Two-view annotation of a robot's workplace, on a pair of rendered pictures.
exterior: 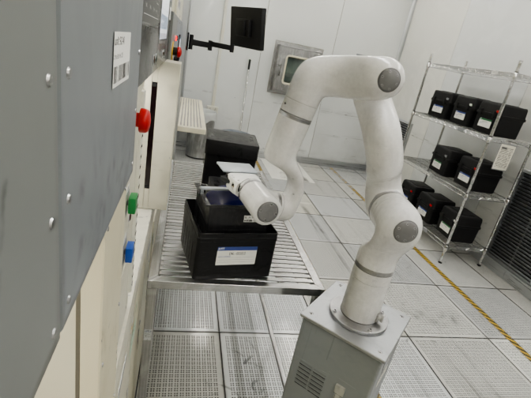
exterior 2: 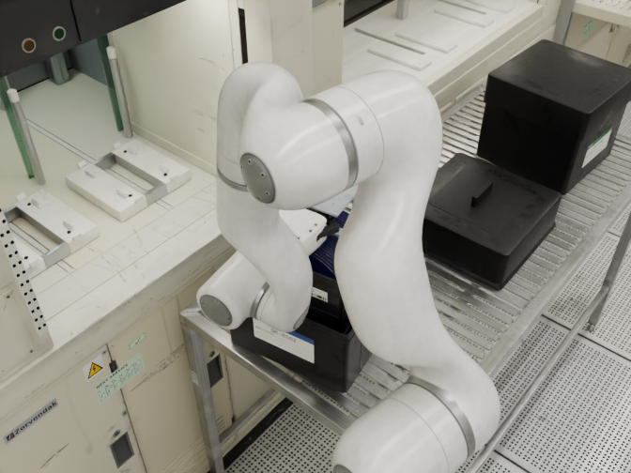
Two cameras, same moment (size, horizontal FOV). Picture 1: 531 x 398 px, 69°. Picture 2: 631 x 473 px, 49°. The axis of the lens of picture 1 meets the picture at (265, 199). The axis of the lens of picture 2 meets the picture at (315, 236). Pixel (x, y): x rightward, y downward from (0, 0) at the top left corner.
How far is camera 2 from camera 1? 102 cm
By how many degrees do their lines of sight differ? 50
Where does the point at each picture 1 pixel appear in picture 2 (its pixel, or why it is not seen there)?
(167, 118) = not seen: hidden behind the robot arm
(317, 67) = (229, 93)
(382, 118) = (352, 235)
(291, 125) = (220, 187)
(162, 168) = not seen: hidden behind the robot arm
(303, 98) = (222, 144)
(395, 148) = (364, 311)
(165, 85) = (253, 16)
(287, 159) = (232, 238)
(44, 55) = not seen: outside the picture
